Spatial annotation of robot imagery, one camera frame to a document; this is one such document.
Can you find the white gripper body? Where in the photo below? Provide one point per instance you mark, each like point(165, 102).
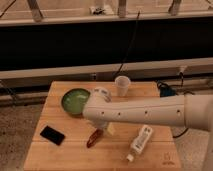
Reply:
point(101, 125)

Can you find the red pepper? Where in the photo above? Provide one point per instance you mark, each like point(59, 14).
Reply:
point(94, 137)

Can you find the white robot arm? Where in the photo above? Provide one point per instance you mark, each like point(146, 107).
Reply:
point(191, 111)

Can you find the green ceramic bowl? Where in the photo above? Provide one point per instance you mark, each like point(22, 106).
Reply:
point(74, 100)

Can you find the wooden table board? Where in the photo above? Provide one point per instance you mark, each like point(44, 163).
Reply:
point(109, 154)

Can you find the white plastic bottle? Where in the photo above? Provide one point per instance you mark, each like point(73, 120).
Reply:
point(139, 143)

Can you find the clear plastic cup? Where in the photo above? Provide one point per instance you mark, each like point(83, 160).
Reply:
point(122, 84)

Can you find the black rectangular phone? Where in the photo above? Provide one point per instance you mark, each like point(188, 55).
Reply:
point(52, 135)

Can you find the blue plug box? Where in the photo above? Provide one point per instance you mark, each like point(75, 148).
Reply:
point(166, 91)

